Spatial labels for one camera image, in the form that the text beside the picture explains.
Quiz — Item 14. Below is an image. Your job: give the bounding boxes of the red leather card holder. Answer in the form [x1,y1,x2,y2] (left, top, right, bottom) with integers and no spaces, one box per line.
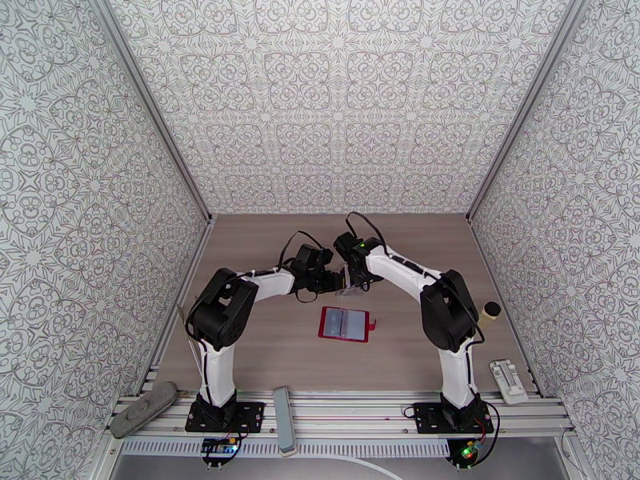
[318,306,378,344]

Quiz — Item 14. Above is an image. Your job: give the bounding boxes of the grey upright bar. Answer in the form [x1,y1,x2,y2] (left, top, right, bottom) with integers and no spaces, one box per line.
[272,386,299,456]

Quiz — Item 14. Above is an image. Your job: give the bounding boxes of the thin metal strip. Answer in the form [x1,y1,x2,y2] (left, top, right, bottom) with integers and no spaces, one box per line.
[175,303,201,365]

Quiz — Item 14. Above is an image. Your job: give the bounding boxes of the white slotted vent strip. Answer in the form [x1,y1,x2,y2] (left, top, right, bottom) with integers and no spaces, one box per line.
[121,439,451,458]

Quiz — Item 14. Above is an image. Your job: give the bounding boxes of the white plastic device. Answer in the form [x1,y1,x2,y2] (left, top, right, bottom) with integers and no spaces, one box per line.
[489,359,530,406]

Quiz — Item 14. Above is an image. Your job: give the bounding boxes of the small circuit board green light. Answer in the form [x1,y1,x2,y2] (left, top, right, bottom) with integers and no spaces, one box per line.
[455,439,484,466]

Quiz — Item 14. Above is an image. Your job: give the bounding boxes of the small circuit board blue parts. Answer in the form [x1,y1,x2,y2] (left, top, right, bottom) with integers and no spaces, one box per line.
[201,437,239,457]

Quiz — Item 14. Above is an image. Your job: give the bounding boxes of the grey flat stone-like slab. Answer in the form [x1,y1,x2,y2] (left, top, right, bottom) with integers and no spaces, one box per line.
[109,381,179,440]

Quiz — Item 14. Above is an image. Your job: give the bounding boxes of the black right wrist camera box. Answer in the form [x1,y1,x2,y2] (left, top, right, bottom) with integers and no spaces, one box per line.
[334,232,357,260]

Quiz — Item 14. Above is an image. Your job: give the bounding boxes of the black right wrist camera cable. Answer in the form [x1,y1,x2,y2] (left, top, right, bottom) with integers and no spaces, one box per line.
[343,211,401,260]

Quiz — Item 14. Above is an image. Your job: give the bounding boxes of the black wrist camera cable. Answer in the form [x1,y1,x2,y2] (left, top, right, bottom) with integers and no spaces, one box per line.
[343,211,401,260]
[278,230,325,304]

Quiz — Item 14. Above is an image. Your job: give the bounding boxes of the black left wrist camera cable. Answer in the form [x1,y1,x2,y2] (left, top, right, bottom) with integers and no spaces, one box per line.
[278,230,325,304]

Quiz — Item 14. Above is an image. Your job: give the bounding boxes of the aluminium table side rail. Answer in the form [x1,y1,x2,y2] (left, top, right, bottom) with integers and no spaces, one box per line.
[138,215,217,396]
[466,215,543,397]

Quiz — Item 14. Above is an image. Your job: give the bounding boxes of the aluminium mounting rail frame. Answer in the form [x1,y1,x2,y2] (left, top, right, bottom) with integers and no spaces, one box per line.
[103,390,575,441]

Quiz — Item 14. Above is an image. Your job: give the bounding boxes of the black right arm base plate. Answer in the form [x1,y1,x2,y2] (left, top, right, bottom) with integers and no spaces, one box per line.
[414,401,495,436]

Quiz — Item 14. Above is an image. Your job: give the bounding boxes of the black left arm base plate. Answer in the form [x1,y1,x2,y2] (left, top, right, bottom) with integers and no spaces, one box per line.
[185,401,266,434]

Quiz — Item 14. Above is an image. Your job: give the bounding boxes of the aluminium corner post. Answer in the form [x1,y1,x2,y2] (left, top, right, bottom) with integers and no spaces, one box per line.
[85,0,215,224]
[466,0,592,224]

